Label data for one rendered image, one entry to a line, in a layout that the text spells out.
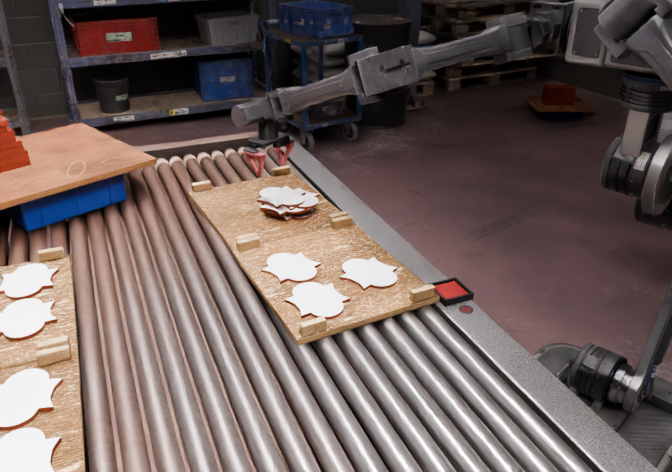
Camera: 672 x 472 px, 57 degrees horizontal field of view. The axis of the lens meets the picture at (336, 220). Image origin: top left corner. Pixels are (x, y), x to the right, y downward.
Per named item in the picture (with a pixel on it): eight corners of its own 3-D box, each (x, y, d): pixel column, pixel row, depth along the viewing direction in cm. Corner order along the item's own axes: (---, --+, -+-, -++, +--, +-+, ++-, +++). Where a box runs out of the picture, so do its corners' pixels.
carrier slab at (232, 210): (292, 176, 205) (291, 171, 204) (353, 225, 172) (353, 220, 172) (188, 196, 190) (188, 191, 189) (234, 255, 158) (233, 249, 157)
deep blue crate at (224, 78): (243, 86, 614) (241, 49, 597) (255, 97, 580) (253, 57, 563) (193, 92, 597) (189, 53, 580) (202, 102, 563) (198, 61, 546)
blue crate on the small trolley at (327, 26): (314, 26, 510) (314, -1, 501) (355, 34, 477) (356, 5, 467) (277, 31, 488) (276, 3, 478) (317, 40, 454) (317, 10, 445)
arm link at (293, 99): (396, 95, 131) (383, 44, 129) (376, 101, 127) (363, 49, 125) (291, 122, 166) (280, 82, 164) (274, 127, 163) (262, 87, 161)
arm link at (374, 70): (404, 93, 120) (391, 41, 118) (362, 104, 131) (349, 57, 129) (540, 52, 144) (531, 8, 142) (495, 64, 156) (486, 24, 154)
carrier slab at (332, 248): (353, 227, 171) (353, 222, 171) (439, 301, 139) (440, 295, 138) (232, 255, 157) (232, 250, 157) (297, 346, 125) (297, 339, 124)
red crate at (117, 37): (151, 42, 560) (147, 10, 547) (161, 51, 524) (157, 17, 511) (74, 48, 534) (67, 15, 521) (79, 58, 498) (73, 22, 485)
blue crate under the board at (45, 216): (84, 172, 207) (78, 144, 202) (130, 200, 187) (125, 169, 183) (-15, 200, 187) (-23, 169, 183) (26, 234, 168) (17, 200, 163)
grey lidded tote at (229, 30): (245, 35, 590) (243, 9, 580) (261, 41, 563) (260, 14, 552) (195, 40, 567) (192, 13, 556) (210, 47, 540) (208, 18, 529)
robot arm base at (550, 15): (559, 55, 151) (567, 4, 146) (543, 60, 146) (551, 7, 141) (527, 50, 157) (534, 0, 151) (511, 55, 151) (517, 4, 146)
